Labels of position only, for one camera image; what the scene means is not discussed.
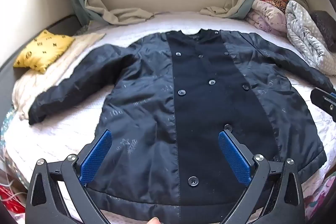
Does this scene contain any pink floral sheet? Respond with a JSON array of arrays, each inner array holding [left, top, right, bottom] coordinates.
[[302, 172, 336, 224]]

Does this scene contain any teal floral bed sheet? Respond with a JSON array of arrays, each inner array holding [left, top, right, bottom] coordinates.
[[0, 106, 29, 188]]

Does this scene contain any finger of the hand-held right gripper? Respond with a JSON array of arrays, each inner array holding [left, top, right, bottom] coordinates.
[[310, 87, 336, 122]]

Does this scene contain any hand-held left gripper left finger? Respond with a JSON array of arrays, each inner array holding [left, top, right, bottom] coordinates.
[[25, 130, 113, 224]]

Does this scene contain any white quilted bedspread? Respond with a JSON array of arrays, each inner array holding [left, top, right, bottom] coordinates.
[[3, 12, 336, 224]]

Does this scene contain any dark navy buttoned jacket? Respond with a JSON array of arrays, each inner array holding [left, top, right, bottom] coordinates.
[[28, 28, 335, 223]]

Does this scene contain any yellow printed pillow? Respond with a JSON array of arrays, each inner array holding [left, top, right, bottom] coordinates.
[[13, 29, 76, 74]]

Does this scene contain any beige blanket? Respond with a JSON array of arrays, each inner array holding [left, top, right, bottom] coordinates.
[[12, 32, 107, 121]]

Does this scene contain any orange patterned cloth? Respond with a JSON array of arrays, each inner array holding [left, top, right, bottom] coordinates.
[[257, 0, 288, 13]]

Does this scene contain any pink floral quilt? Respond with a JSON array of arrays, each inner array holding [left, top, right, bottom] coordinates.
[[245, 0, 288, 35]]

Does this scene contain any grey polka-dot quilt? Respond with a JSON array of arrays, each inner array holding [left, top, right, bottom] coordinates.
[[285, 0, 336, 76]]

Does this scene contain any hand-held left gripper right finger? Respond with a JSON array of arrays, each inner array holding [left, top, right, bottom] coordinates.
[[218, 130, 305, 224]]

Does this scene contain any dark grey fuzzy cloth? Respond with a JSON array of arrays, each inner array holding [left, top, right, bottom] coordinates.
[[310, 10, 336, 47]]

